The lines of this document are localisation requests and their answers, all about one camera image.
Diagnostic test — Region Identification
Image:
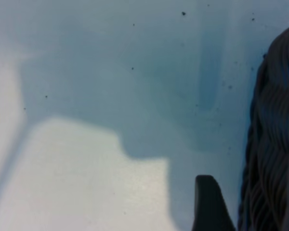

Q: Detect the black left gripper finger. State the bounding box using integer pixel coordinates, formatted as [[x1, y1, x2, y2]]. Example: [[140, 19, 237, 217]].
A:
[[191, 175, 236, 231]]

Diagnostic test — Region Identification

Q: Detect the dark brown woven basket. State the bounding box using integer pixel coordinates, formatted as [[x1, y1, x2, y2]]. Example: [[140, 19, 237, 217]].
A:
[[238, 23, 289, 231]]

